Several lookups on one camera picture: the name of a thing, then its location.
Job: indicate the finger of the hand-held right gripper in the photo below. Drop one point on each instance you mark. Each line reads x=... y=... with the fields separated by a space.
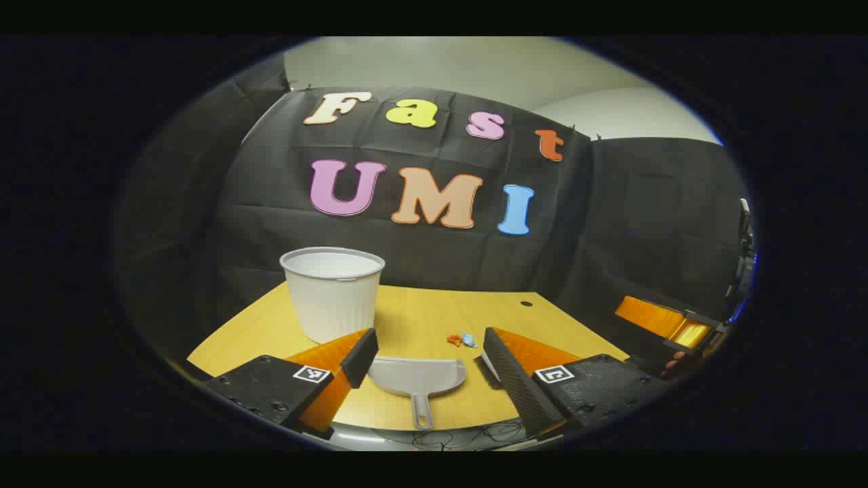
x=654 y=317

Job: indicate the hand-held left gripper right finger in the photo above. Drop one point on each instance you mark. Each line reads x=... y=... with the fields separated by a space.
x=508 y=373

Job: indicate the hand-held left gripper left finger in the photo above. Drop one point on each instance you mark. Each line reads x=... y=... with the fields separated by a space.
x=361 y=356

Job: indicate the small grey broom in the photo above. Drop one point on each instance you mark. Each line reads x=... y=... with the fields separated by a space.
x=488 y=366

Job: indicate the blue paper scrap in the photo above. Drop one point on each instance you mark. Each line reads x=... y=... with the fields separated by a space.
x=469 y=339

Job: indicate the grey plastic dustpan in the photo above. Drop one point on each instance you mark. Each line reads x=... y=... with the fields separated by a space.
x=417 y=376

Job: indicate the white ribbed garbage bin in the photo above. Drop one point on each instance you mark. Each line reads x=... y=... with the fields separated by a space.
x=332 y=298

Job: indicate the orange paper scrap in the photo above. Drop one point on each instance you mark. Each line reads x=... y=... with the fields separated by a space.
x=453 y=340

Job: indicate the wooden desktop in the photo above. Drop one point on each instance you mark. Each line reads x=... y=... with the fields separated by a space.
x=434 y=318

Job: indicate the dark equipment stand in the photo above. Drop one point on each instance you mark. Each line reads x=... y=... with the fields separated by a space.
x=744 y=257

